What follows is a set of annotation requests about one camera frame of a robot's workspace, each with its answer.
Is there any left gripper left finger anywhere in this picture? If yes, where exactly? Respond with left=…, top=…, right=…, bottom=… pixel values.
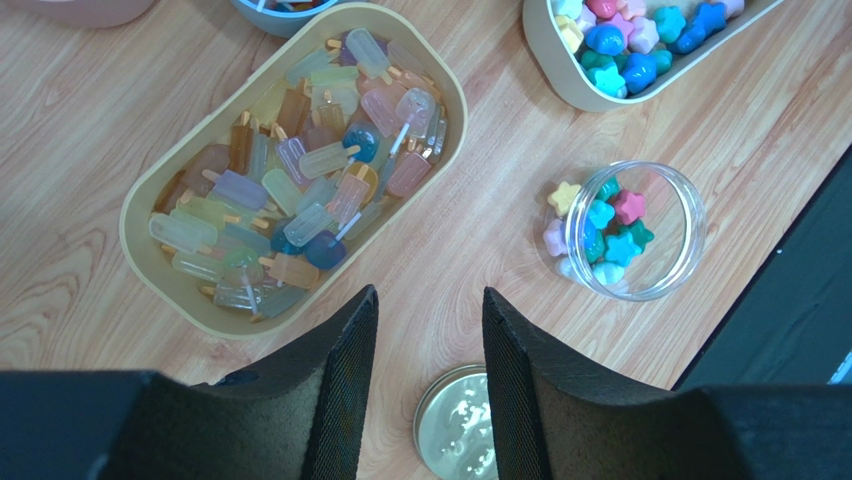
left=192, top=285, right=379, bottom=479

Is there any beige tray of star candies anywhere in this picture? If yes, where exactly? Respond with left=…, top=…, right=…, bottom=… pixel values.
left=522, top=1, right=778, bottom=112

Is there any pink tray of gummy candies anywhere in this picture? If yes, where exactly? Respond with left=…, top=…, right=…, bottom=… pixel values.
left=5, top=0, right=155, bottom=29

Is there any blue tray of lollipops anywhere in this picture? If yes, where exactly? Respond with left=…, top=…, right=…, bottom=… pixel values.
left=231, top=0, right=346, bottom=38

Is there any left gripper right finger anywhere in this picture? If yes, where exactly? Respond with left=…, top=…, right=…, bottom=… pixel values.
left=482, top=287, right=673, bottom=479

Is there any clear plastic jar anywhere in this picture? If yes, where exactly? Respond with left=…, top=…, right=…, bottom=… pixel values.
left=540, top=160, right=708, bottom=302

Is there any yellow tray of popsicle candies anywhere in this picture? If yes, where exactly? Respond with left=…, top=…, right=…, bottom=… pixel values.
left=120, top=2, right=468, bottom=339

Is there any gold metal jar lid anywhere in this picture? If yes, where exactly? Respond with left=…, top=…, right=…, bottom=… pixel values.
left=412, top=364, right=498, bottom=479

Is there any black cloth strip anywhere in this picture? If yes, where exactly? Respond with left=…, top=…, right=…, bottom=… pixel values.
left=674, top=152, right=851, bottom=390

